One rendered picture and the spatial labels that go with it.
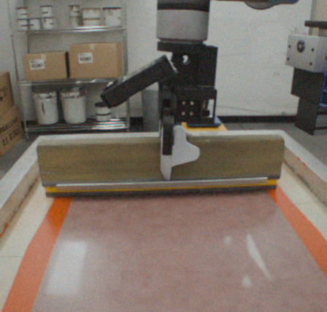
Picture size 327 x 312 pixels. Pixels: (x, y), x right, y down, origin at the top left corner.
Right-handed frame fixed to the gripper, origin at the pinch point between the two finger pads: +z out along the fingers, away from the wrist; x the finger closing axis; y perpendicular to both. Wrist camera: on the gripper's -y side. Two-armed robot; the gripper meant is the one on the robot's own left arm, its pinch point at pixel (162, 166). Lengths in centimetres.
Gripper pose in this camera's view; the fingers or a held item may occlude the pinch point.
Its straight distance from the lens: 49.9
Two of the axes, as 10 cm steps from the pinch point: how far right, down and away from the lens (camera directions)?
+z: -0.3, 9.1, 4.1
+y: 10.0, 0.0, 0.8
